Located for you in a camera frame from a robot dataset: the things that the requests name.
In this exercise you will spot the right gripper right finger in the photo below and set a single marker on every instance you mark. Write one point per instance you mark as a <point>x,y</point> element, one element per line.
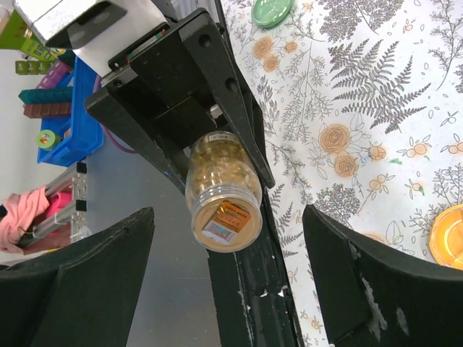
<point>373,295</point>

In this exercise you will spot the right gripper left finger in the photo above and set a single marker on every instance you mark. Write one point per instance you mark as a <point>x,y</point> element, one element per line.
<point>84,294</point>

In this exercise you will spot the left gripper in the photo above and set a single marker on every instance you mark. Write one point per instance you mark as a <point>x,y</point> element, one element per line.
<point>172,89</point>

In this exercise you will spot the orange round pill case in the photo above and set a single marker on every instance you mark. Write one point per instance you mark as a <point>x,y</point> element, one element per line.
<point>446,240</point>

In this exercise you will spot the clear bottle of yellow pills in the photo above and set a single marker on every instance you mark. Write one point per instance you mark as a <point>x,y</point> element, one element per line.
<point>223,194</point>

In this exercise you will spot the blue storage bin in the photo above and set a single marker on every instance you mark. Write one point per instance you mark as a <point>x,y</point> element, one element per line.
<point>81,134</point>

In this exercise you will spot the green round pill case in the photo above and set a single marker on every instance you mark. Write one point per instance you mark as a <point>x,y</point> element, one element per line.
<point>269,13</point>

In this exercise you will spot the floral table mat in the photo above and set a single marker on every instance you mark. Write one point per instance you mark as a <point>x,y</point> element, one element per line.
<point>362,107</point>

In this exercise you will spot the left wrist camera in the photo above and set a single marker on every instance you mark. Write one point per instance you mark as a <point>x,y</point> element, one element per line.
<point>98,32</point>

